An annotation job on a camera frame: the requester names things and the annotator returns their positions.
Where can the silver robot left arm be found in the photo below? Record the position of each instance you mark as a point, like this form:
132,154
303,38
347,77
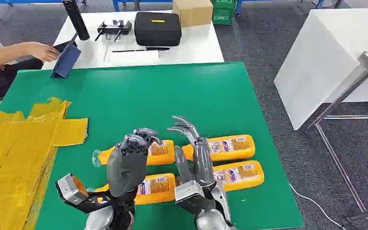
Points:
100,219

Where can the yellow plastic sheet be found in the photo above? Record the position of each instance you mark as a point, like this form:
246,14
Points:
15,158

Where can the brown cardboard box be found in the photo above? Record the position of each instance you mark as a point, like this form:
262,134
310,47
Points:
192,12

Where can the black remote controller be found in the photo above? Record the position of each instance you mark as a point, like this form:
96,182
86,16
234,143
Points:
114,28

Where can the tablet in blue case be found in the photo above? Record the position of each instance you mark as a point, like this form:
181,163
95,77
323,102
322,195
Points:
66,60

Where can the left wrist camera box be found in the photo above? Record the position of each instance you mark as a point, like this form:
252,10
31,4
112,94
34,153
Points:
71,190

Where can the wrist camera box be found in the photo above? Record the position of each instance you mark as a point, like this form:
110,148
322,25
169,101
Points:
188,192
71,190

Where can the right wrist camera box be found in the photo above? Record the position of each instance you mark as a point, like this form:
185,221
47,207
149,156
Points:
188,192

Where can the person's left hand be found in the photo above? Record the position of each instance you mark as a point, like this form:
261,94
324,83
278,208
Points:
42,51

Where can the black carrying case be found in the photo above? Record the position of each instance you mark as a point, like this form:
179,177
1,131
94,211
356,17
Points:
157,31

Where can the person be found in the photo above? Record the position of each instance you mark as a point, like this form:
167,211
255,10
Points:
3,79

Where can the orange drink bottle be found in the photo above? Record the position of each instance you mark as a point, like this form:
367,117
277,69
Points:
158,189
228,147
163,152
241,174

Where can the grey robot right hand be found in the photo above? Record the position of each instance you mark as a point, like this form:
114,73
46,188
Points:
203,162

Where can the green table mat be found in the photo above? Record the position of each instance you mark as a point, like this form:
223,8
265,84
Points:
158,95

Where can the black cylinder flask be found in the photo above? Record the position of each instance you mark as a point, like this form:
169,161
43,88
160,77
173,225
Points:
76,19

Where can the black stylus pen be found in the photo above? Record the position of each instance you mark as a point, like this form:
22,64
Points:
157,48

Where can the white panel table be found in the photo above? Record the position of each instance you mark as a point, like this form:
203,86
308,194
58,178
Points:
317,63

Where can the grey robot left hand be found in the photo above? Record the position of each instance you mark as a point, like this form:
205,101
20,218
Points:
127,168

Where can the green plastic crate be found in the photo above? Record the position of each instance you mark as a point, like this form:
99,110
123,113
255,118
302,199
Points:
223,14

